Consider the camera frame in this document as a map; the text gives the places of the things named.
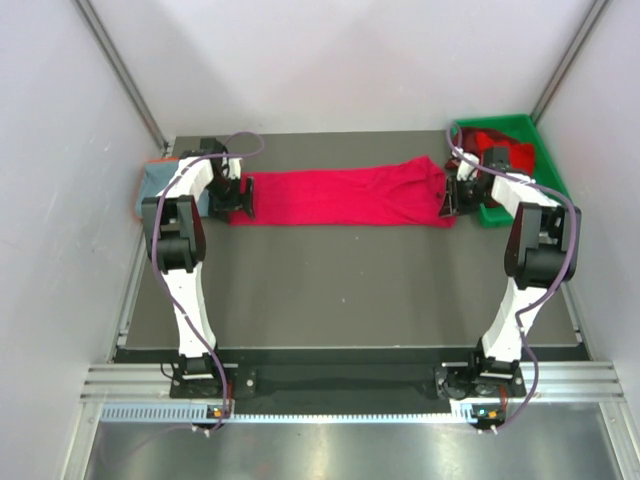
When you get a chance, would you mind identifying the dark maroon t-shirt in bin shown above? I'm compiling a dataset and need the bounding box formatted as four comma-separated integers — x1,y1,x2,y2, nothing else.
453,127,519,167

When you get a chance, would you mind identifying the folded orange t-shirt under blue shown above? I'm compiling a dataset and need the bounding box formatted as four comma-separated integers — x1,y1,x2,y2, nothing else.
132,156,179,221

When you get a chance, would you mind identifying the slotted grey cable duct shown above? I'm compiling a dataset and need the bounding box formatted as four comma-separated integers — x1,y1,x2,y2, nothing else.
99,402,506,424

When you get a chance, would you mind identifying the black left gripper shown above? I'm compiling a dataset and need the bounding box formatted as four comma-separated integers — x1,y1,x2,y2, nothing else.
205,175,254,223

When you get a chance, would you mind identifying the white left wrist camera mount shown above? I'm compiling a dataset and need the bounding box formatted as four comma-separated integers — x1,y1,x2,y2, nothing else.
221,156,243,181

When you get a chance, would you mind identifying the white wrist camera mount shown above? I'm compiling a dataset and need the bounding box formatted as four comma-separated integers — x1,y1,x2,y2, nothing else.
221,156,243,181
456,152,480,182

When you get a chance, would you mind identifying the right aluminium corner post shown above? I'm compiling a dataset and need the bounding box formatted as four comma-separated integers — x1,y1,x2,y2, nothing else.
529,0,613,125

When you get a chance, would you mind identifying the left aluminium corner post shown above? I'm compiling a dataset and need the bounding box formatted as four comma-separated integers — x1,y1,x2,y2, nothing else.
71,0,169,152

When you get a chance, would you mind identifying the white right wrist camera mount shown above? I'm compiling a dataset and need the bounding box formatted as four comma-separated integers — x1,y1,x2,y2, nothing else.
456,152,480,182

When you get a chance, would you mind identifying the green plastic bin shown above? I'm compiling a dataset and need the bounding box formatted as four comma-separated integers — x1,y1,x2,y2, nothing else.
445,114,568,228

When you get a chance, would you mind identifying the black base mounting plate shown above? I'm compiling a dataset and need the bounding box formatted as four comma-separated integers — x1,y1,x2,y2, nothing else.
168,363,524,414

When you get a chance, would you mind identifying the bright red t-shirt in bin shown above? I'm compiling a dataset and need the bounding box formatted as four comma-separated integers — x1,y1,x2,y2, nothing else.
475,129,536,177

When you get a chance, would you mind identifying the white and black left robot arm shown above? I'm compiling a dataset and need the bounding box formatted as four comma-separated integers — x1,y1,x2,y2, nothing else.
141,137,255,400

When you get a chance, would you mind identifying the aluminium corner post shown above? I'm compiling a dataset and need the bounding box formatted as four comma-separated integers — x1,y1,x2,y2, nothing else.
71,0,169,152
529,0,613,125

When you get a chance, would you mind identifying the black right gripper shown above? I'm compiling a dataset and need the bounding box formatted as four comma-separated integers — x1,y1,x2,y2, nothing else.
438,176,492,218

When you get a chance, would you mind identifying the aluminium front frame rail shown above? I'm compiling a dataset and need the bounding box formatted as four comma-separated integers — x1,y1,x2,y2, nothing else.
80,361,625,403

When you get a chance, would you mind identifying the crimson red t-shirt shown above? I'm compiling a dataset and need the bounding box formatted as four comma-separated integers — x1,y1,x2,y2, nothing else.
230,156,456,228

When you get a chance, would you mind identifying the folded blue-grey t-shirt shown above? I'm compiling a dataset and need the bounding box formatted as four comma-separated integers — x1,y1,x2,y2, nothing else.
134,157,211,219

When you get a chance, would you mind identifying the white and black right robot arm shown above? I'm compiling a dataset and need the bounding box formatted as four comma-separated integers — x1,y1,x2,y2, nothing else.
436,146,581,401

